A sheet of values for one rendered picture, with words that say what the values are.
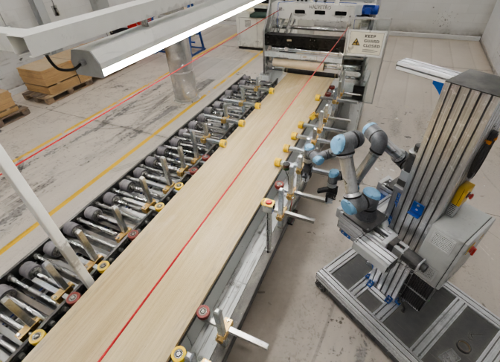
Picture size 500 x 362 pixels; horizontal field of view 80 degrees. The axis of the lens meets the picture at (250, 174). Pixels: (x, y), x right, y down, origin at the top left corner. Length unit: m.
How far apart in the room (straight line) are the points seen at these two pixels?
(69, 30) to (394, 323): 2.72
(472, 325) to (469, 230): 1.10
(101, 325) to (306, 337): 1.61
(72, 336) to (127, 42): 1.64
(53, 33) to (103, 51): 0.15
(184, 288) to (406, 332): 1.74
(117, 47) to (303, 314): 2.51
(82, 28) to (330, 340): 2.66
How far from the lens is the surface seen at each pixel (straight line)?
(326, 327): 2.91
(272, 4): 5.05
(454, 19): 11.02
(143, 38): 1.20
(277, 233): 2.50
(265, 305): 2.95
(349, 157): 1.96
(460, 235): 2.12
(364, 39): 4.51
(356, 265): 3.03
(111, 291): 2.21
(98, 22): 1.09
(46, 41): 0.99
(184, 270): 2.13
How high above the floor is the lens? 2.63
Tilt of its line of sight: 39 degrees down
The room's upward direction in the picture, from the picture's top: 3 degrees counter-clockwise
